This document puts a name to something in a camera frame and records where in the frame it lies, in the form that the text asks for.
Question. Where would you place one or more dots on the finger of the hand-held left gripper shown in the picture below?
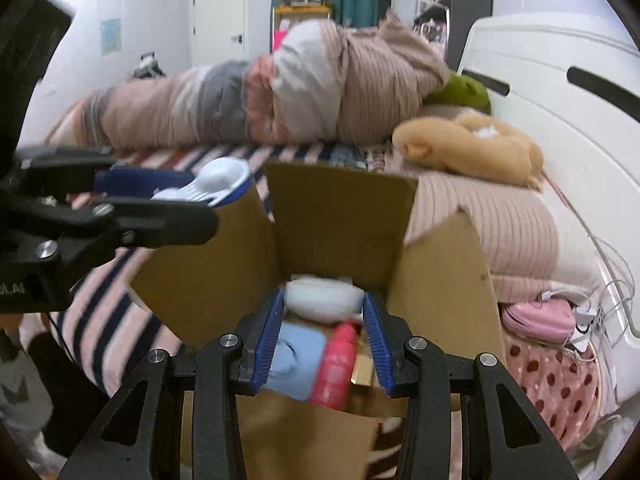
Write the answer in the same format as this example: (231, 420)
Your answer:
(175, 222)
(140, 180)

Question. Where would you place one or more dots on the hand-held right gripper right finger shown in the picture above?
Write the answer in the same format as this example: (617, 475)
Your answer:
(377, 345)

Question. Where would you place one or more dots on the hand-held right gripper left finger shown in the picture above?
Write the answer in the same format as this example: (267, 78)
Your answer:
(267, 340)

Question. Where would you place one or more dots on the gold box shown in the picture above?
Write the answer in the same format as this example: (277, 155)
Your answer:
(362, 372)

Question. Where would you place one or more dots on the blue square device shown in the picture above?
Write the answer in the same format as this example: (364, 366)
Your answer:
(300, 360)

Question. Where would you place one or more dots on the pink bottle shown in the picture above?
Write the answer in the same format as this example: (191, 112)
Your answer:
(335, 370)

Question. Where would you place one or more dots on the white case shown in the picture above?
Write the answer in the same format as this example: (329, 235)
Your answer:
(220, 175)

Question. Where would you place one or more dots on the white oval container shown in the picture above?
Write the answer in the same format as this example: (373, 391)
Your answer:
(322, 300)

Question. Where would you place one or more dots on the cardboard box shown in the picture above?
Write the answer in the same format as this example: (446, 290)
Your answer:
(340, 220)

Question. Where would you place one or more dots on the pink grey rolled quilt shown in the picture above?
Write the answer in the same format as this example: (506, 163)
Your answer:
(200, 105)

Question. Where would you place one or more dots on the dark cloth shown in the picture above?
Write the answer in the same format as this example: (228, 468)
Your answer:
(70, 395)

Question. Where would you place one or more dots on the pink pouch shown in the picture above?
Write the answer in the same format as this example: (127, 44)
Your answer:
(537, 320)

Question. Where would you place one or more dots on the beige ribbed bed cover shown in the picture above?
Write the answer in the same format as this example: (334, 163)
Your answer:
(500, 230)

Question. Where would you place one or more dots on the white door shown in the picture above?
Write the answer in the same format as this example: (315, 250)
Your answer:
(217, 20)

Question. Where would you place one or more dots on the pink polka dot blanket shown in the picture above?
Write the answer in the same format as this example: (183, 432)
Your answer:
(560, 390)

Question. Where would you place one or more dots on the pink bag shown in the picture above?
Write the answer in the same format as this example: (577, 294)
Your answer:
(279, 40)

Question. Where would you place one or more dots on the white charger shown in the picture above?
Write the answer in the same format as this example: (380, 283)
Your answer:
(584, 325)

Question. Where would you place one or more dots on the tan plush toy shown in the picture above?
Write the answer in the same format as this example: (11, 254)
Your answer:
(465, 150)

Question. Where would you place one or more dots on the yellow shelf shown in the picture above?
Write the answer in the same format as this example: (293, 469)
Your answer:
(302, 10)

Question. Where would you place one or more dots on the beige ribbed rolled quilt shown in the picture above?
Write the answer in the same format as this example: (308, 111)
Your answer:
(385, 80)

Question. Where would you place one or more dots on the green plush toy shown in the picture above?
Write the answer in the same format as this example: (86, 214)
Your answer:
(465, 92)

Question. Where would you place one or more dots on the white headboard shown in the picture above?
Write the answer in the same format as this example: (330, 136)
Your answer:
(550, 110)

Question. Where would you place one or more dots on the dark bookshelf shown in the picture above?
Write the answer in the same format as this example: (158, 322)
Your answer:
(470, 0)

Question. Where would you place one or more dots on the blue wall poster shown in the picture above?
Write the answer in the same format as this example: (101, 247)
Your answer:
(111, 36)

